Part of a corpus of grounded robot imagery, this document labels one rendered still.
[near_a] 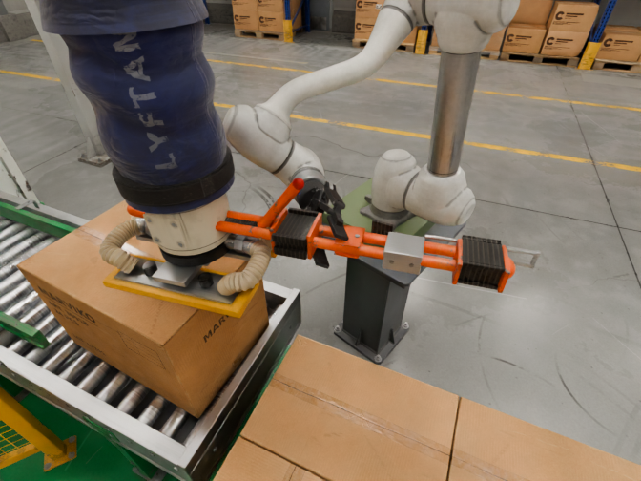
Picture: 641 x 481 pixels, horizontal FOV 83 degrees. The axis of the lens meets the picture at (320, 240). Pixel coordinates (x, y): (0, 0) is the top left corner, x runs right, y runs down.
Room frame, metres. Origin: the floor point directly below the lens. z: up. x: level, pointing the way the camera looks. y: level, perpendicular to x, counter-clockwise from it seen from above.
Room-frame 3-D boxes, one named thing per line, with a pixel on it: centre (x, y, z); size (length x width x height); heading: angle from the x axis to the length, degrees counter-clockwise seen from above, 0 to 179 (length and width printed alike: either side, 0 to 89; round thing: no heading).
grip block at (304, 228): (0.57, 0.05, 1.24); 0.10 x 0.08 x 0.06; 163
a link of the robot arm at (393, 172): (1.22, -0.29, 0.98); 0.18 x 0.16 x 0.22; 45
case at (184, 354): (0.82, 0.55, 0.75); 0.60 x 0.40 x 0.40; 62
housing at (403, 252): (0.51, -0.16, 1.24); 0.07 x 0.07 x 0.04; 73
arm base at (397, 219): (1.24, -0.27, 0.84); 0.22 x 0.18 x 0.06; 41
